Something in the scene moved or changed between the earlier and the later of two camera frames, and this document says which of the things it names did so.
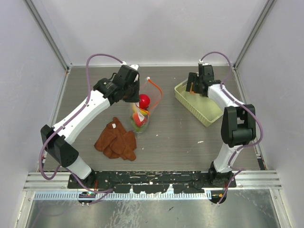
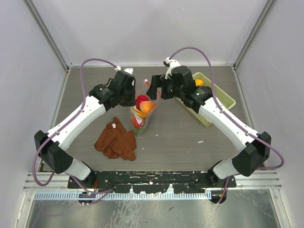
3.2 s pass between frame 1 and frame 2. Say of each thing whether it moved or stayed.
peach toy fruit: moved
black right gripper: moved
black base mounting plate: stayed
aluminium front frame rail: stayed
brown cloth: stayed
